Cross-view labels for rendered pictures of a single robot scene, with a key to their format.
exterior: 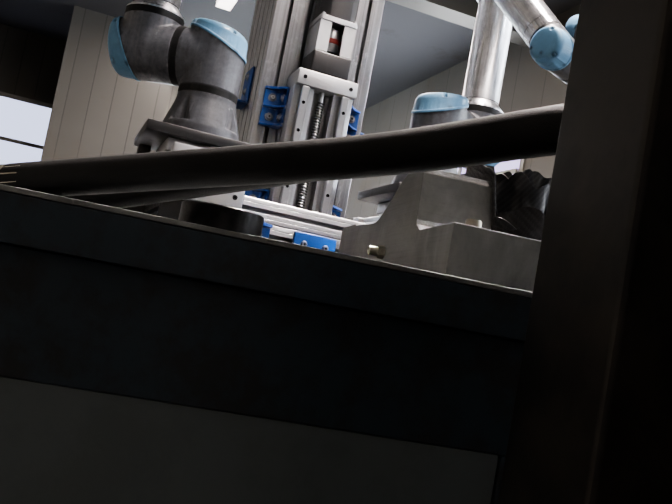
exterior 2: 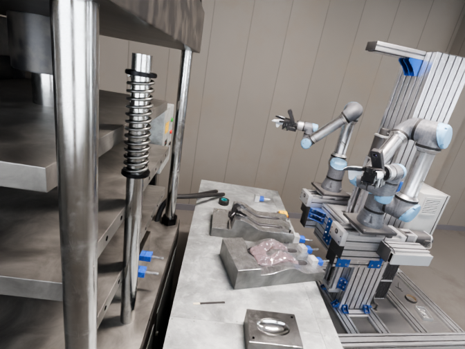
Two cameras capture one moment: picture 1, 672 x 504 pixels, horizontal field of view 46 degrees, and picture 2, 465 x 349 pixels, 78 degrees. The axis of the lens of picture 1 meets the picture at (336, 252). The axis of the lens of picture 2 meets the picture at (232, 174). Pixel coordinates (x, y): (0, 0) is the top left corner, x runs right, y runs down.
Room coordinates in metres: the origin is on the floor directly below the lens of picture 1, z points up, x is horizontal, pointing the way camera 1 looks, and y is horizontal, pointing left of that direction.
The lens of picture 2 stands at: (1.02, -1.83, 1.75)
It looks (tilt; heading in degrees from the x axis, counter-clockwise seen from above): 20 degrees down; 97
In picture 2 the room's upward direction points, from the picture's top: 10 degrees clockwise
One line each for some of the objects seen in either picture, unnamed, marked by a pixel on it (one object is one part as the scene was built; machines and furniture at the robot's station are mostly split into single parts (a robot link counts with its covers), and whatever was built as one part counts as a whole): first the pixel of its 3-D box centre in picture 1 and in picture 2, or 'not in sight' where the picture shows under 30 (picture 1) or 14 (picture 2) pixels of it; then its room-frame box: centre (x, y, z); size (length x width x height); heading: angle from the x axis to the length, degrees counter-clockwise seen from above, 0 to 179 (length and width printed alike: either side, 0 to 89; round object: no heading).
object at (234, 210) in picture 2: (490, 216); (255, 215); (1.01, -0.19, 0.92); 0.35 x 0.16 x 0.09; 11
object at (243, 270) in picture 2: not in sight; (272, 259); (1.15, -0.51, 0.85); 0.50 x 0.26 x 0.11; 29
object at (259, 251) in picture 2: not in sight; (273, 251); (1.15, -0.51, 0.90); 0.26 x 0.18 x 0.08; 29
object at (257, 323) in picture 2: not in sight; (271, 333); (1.18, -0.97, 0.83); 0.20 x 0.15 x 0.07; 11
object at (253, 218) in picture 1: (220, 227); (223, 201); (0.76, 0.11, 0.82); 0.08 x 0.08 x 0.04
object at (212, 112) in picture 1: (203, 117); (332, 182); (1.53, 0.30, 1.09); 0.15 x 0.15 x 0.10
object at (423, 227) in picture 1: (481, 252); (251, 221); (1.00, -0.18, 0.87); 0.50 x 0.26 x 0.14; 11
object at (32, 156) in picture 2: not in sight; (36, 107); (0.19, -0.95, 1.51); 1.10 x 0.70 x 0.05; 101
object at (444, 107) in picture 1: (439, 124); (379, 198); (1.69, -0.17, 1.20); 0.13 x 0.12 x 0.14; 135
